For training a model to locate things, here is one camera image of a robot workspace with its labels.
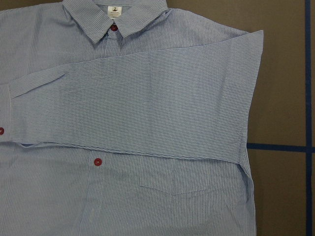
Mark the light blue striped shirt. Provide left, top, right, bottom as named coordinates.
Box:
left=0, top=0, right=264, bottom=236

